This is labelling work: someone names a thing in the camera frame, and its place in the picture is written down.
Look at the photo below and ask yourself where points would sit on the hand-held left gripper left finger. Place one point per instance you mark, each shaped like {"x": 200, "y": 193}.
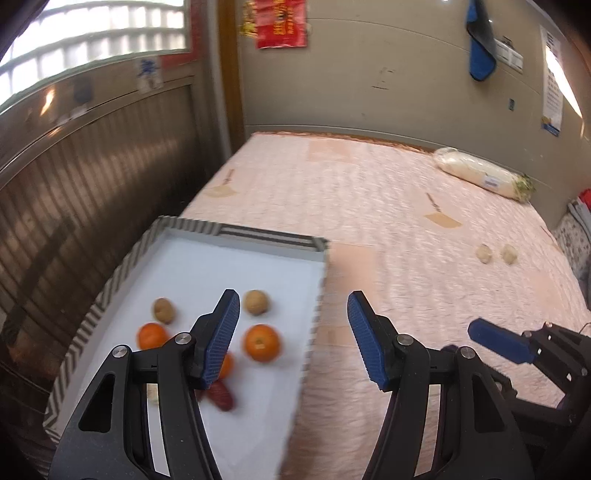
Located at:
{"x": 221, "y": 341}

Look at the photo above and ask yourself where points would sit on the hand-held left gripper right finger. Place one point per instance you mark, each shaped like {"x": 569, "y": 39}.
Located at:
{"x": 369, "y": 346}

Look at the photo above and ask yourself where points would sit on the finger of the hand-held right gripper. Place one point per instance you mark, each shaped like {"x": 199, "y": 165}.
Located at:
{"x": 501, "y": 341}
{"x": 505, "y": 387}

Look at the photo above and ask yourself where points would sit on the orange mandarin with stem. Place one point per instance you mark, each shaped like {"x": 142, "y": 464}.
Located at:
{"x": 262, "y": 342}

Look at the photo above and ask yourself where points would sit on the red date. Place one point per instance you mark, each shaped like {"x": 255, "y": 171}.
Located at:
{"x": 221, "y": 398}

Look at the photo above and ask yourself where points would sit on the brown kiwi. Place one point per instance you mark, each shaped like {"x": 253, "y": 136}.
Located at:
{"x": 164, "y": 310}

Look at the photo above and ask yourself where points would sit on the chevron-patterned tray box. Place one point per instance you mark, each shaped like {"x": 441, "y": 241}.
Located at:
{"x": 258, "y": 277}

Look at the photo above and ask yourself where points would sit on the pink quilted bedspread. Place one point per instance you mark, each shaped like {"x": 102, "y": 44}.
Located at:
{"x": 392, "y": 230}

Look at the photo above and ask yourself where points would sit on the grey patterned cloth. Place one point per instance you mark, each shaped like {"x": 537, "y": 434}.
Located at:
{"x": 575, "y": 249}

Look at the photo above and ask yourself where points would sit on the red cloth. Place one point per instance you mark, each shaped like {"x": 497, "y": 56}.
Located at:
{"x": 586, "y": 199}

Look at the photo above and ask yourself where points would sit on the wrapped napa cabbage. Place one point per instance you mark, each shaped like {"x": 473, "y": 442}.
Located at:
{"x": 471, "y": 170}

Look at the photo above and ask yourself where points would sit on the blue paper-cut sticker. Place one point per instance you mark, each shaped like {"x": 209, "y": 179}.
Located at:
{"x": 150, "y": 71}

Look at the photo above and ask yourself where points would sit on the blue hanging cloth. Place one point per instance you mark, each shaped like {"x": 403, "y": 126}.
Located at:
{"x": 480, "y": 60}

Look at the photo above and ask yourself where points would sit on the red paper strip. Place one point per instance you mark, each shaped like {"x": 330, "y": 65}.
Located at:
{"x": 196, "y": 27}

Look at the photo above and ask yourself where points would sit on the glass block window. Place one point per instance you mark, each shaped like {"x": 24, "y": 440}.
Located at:
{"x": 92, "y": 37}

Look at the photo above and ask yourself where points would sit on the wooden door frame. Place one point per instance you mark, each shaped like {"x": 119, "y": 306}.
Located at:
{"x": 231, "y": 92}

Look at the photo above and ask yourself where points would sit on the white paper wall notice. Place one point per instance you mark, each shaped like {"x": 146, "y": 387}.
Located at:
{"x": 551, "y": 92}

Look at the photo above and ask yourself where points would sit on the white wall switch panel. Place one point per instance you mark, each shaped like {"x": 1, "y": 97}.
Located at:
{"x": 510, "y": 53}

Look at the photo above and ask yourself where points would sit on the red wall poster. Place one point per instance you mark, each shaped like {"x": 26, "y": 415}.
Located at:
{"x": 281, "y": 23}

